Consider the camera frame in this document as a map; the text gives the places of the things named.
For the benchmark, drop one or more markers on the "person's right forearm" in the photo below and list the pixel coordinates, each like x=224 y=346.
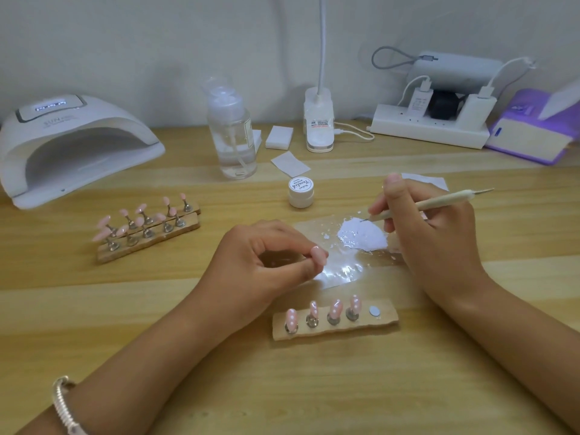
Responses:
x=521 y=339

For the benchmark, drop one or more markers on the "pink dotted nail tip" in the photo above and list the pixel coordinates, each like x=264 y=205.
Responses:
x=313 y=312
x=291 y=318
x=334 y=310
x=353 y=305

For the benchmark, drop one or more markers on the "pink false nail piece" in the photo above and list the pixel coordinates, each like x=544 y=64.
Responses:
x=320 y=252

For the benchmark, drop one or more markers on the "black power adapter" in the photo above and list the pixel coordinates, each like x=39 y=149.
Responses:
x=446 y=105

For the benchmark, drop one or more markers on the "round silver magnet disc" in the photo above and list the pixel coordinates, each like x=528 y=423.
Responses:
x=374 y=311

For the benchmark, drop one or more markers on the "person's right fingers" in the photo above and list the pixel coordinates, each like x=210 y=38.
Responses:
x=398 y=194

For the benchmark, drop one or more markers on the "small white gel jar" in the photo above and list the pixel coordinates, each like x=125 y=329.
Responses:
x=301 y=192

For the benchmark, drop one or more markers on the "white charger adapter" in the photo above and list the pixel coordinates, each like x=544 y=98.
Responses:
x=475 y=108
x=419 y=101

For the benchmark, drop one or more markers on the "white sponge block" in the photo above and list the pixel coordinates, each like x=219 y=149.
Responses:
x=257 y=140
x=283 y=138

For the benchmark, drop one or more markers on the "white gooseneck desk lamp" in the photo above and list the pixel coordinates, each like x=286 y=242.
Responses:
x=319 y=117

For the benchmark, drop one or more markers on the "purple nail dust collector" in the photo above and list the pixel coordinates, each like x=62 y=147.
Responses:
x=525 y=135

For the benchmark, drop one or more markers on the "wooden nail stand strip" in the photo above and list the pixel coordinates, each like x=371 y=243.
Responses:
x=149 y=246
x=335 y=329
x=195 y=209

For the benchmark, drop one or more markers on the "wooden dotting tool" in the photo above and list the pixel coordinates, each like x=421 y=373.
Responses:
x=446 y=201

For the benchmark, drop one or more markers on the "person's left hand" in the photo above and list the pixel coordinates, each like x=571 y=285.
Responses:
x=240 y=276

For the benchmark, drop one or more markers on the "person's left thumb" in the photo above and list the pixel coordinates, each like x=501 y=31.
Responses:
x=294 y=272

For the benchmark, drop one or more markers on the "white tilted card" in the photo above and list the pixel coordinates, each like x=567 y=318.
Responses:
x=562 y=99

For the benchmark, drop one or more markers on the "white paper sheet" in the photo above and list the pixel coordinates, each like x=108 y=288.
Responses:
x=430 y=182

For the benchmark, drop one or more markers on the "white nail curing lamp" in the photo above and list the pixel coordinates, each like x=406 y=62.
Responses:
x=68 y=144

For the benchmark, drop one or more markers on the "white power strip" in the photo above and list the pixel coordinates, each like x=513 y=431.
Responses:
x=421 y=129

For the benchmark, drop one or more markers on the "person's right hand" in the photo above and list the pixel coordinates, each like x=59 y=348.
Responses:
x=444 y=249

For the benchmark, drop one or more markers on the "white power bank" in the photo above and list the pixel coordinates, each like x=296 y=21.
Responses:
x=457 y=67

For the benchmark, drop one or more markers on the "white cotton wipe pad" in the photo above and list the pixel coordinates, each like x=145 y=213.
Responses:
x=290 y=164

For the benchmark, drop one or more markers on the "clear plastic palette sheet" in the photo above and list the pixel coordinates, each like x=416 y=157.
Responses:
x=344 y=262

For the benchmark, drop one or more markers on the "person's left forearm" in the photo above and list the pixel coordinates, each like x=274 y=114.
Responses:
x=149 y=362

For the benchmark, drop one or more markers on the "cluster of plain nail tips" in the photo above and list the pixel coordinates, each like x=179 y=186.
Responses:
x=140 y=219

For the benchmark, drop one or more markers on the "clear pump dispenser bottle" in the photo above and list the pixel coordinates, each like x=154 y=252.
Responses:
x=233 y=140

